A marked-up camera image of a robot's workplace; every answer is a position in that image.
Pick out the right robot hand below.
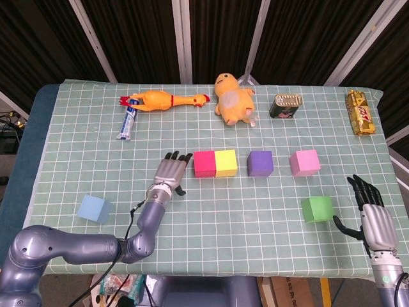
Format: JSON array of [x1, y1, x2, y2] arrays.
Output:
[[332, 174, 399, 253]]

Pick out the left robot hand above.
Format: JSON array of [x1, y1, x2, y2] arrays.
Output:
[[154, 150, 194, 196]]

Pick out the magenta red foam cube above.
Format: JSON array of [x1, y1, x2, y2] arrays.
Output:
[[193, 151, 217, 178]]

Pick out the yellow foam cube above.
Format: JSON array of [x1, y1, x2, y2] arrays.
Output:
[[214, 149, 238, 178]]

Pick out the green foam cube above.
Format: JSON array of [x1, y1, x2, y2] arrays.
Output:
[[301, 195, 336, 224]]

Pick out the light blue foam cube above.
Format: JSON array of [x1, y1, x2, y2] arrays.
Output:
[[76, 195, 112, 224]]

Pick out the purple foam cube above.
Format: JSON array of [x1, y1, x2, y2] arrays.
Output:
[[247, 150, 274, 178]]

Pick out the white blue toothpaste tube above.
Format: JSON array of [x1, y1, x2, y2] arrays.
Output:
[[116, 98, 139, 141]]

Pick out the orange rubber chicken toy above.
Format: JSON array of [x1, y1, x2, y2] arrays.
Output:
[[120, 90, 211, 113]]

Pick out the green checkered tablecloth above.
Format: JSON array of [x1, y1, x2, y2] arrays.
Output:
[[14, 79, 409, 282]]

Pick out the yellow plush toy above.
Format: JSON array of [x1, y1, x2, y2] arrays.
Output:
[[213, 72, 256, 128]]

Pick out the pink foam cube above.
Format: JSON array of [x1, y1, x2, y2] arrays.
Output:
[[289, 149, 321, 178]]

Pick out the brown cardboard box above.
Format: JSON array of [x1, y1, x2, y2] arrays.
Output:
[[257, 276, 316, 307]]

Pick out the gold snack package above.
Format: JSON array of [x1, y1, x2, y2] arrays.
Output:
[[344, 90, 376, 137]]

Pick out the grey-blue robot torso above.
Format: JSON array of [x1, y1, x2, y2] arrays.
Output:
[[150, 275, 261, 307]]

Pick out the colourful snack bag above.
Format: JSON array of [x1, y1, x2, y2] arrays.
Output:
[[89, 273, 146, 307]]

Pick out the dark green meat can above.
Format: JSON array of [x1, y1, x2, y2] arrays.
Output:
[[268, 93, 304, 120]]

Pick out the blue table pad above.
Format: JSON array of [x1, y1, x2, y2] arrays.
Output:
[[0, 83, 61, 256]]

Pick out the black electronics box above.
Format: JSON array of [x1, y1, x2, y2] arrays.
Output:
[[0, 129, 23, 154]]

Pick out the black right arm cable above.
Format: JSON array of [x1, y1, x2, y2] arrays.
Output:
[[395, 271, 409, 307]]

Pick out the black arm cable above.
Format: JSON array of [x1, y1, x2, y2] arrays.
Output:
[[66, 197, 151, 307], [395, 271, 409, 307]]

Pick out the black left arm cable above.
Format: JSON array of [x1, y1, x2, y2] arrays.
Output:
[[66, 197, 151, 307]]

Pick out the white metal frame post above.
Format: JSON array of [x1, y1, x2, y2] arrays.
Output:
[[324, 0, 399, 86], [0, 90, 30, 120], [171, 0, 194, 84], [68, 0, 118, 83], [385, 125, 409, 145], [388, 146, 409, 175], [238, 0, 271, 86]]

